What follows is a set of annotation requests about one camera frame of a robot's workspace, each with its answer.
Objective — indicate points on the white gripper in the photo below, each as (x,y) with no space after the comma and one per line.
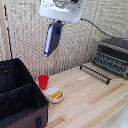
(61,12)

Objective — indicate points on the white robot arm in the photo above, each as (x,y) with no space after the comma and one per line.
(66,2)

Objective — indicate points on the red plastic cup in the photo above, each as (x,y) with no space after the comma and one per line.
(43,82)

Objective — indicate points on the black toaster oven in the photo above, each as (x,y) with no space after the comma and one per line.
(111,56)

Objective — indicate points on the white oval bowl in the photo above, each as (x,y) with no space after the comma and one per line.
(50,91)

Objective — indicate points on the yellow banana piece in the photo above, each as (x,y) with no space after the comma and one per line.
(53,94)
(58,96)

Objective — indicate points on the black fabric storage box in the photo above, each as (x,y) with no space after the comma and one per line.
(20,100)

